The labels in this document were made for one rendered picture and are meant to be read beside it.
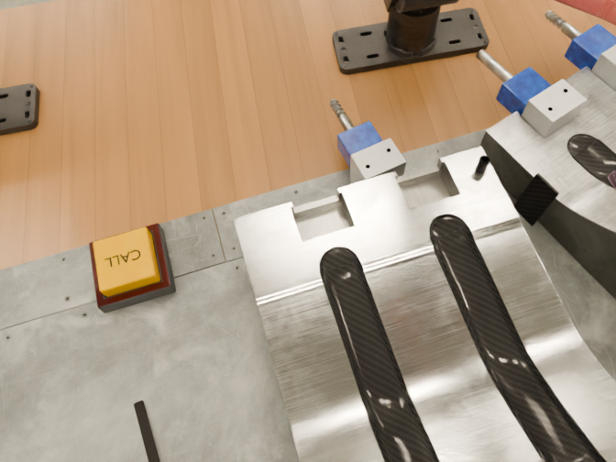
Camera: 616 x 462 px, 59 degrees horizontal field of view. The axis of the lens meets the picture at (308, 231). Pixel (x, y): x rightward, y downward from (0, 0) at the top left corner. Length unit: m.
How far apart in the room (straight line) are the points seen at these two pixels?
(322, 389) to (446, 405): 0.10
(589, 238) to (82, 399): 0.54
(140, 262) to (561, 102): 0.48
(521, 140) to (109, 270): 0.46
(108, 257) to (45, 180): 0.17
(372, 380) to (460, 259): 0.14
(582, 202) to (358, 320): 0.26
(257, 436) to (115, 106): 0.45
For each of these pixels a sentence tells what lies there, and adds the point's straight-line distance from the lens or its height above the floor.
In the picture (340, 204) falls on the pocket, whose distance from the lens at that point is 0.56.
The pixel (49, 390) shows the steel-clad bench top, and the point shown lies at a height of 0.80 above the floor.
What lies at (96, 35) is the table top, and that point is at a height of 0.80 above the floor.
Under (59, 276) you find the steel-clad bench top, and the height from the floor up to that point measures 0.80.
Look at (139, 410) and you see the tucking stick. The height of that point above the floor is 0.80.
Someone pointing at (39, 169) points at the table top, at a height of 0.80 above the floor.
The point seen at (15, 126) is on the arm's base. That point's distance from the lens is 0.80.
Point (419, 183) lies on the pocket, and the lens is 0.58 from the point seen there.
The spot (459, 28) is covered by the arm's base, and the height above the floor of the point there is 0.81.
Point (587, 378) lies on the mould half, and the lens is 0.51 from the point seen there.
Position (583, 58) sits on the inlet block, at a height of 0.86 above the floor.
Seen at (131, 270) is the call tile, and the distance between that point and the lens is 0.60.
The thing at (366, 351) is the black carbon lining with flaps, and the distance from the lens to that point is 0.49.
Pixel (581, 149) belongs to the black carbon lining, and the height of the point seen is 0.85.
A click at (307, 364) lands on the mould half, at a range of 0.48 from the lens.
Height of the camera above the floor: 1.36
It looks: 64 degrees down
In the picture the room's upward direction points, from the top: 7 degrees counter-clockwise
